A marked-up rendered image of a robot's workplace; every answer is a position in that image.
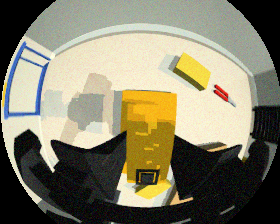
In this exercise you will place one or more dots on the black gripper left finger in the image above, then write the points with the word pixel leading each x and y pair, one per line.
pixel 103 162

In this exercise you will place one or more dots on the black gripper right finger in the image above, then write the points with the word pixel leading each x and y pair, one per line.
pixel 191 165

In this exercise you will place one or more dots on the tan wooden board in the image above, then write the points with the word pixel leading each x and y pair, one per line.
pixel 173 198

